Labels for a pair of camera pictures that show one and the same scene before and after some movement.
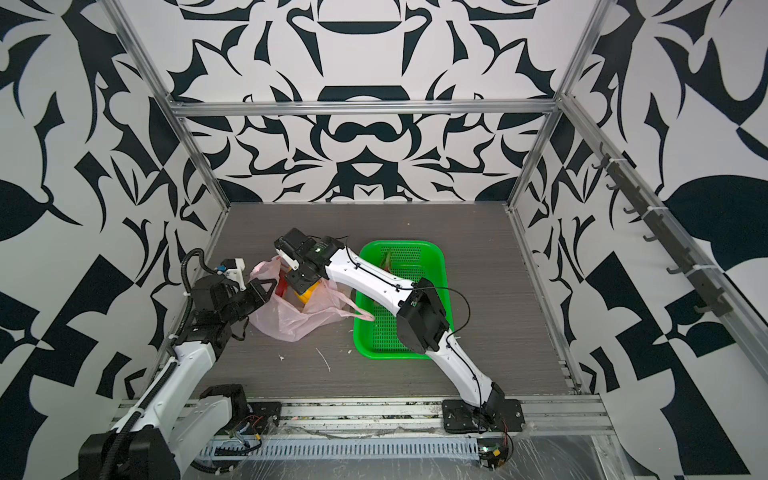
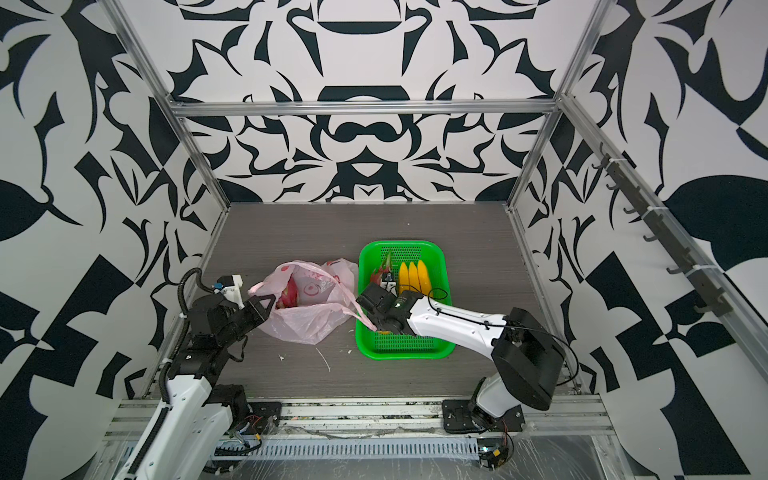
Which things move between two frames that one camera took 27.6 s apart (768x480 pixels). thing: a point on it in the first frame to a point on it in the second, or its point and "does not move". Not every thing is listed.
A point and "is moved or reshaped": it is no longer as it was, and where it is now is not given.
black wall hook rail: (664, 231) does not move
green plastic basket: (381, 338) does not move
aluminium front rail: (532, 416) does not move
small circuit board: (492, 452) does not move
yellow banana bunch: (306, 294) to (414, 278)
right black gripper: (297, 282) to (374, 319)
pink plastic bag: (283, 316) is moved or reshaped
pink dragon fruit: (386, 261) does not move
